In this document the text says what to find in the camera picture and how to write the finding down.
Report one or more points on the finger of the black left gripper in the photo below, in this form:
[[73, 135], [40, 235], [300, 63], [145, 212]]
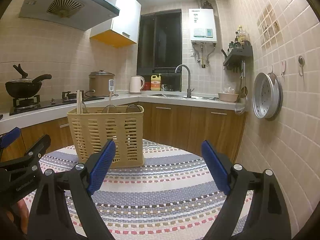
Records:
[[37, 151]]

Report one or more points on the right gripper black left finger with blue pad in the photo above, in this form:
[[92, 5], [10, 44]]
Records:
[[49, 215]]

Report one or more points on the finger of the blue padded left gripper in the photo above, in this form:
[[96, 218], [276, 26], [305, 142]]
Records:
[[10, 137]]

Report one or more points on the beige plastic utensil basket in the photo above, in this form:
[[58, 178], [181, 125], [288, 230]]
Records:
[[92, 130]]

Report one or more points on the wooden chopstick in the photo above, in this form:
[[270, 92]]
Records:
[[78, 97], [110, 98], [80, 103]]

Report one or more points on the clear plastic spoon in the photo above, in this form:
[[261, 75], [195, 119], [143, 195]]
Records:
[[110, 109], [83, 108]]

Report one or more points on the person's left hand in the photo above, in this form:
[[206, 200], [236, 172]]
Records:
[[23, 213]]

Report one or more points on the gas stove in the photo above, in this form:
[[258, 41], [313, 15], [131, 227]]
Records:
[[35, 103]]

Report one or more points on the black wok with lid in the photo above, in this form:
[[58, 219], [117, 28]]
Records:
[[24, 87]]

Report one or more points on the striped woven table mat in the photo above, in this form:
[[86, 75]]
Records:
[[172, 196]]

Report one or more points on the brown rice cooker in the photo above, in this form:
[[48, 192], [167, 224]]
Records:
[[99, 83]]

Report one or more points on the hanging ladle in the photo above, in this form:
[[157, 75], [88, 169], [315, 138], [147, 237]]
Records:
[[241, 102]]

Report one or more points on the round metal steamer tray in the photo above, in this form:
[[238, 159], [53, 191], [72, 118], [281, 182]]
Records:
[[267, 96]]

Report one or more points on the white electric kettle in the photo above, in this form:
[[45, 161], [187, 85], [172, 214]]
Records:
[[137, 83]]

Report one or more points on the pink bowl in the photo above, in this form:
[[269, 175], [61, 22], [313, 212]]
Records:
[[228, 97]]

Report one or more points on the steel sink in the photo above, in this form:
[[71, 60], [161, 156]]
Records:
[[185, 97]]

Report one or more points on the yellow detergent bottle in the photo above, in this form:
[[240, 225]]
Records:
[[156, 81]]

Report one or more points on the range hood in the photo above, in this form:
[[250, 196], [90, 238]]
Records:
[[79, 14]]

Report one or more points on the dark window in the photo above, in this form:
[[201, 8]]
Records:
[[160, 47]]

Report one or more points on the white water heater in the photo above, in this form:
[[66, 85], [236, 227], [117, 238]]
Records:
[[202, 27]]

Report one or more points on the white wall cabinet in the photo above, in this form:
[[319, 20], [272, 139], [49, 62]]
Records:
[[123, 29]]

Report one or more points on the wall hook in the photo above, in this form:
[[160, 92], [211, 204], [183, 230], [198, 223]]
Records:
[[301, 63]]

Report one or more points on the black wall spice rack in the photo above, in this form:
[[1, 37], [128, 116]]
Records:
[[236, 56]]

